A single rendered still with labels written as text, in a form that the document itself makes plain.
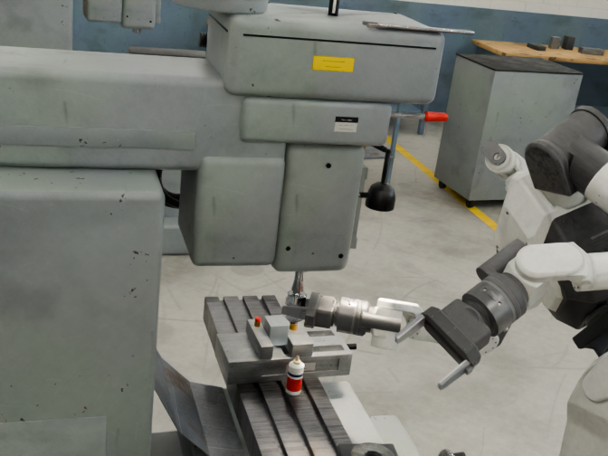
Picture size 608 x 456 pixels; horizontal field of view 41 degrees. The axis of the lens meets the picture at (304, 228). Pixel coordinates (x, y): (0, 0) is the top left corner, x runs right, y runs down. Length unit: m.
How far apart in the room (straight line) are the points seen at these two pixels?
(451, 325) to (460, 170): 5.24
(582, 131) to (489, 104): 4.68
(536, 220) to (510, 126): 4.80
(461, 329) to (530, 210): 0.39
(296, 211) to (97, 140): 0.46
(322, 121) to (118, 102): 0.42
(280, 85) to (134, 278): 0.49
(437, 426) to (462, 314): 2.45
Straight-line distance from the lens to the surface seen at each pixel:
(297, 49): 1.70
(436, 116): 1.87
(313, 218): 1.86
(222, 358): 2.24
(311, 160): 1.80
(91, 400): 1.83
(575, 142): 1.62
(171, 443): 2.33
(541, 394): 4.27
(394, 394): 3.99
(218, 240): 1.80
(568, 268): 1.44
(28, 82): 1.67
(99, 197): 1.61
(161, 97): 1.69
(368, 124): 1.80
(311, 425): 2.10
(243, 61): 1.68
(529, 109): 6.53
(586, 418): 1.79
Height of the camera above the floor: 2.13
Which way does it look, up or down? 22 degrees down
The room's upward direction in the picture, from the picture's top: 7 degrees clockwise
